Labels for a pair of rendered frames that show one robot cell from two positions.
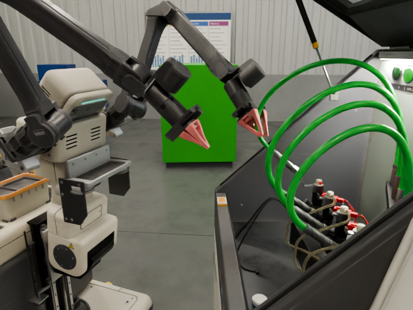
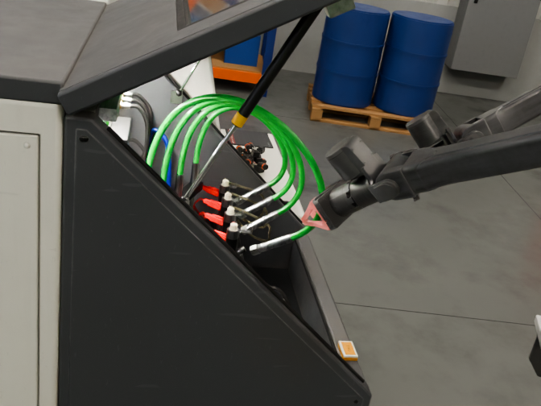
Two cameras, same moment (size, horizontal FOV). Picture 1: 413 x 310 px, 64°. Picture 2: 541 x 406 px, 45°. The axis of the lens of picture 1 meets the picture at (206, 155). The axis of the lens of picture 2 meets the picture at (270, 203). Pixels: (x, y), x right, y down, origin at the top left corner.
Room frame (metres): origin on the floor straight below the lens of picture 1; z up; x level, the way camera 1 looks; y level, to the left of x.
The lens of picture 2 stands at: (2.10, -0.47, 1.77)
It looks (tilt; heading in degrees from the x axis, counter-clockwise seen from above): 24 degrees down; 169
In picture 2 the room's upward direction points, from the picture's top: 9 degrees clockwise
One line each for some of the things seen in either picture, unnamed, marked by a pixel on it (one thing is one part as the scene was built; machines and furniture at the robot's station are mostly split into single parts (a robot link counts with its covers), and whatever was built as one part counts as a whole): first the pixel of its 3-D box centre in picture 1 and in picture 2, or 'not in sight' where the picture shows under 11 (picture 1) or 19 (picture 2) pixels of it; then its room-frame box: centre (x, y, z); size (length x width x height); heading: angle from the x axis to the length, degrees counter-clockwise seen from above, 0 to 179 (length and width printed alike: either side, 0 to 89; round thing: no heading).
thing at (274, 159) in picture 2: not in sight; (253, 170); (0.11, -0.16, 0.97); 0.70 x 0.22 x 0.03; 1
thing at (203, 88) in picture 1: (198, 112); not in sight; (4.52, 0.11, 0.65); 0.95 x 0.86 x 1.30; 93
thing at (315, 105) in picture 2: not in sight; (379, 66); (-3.94, 1.51, 0.51); 1.20 x 0.85 x 1.02; 83
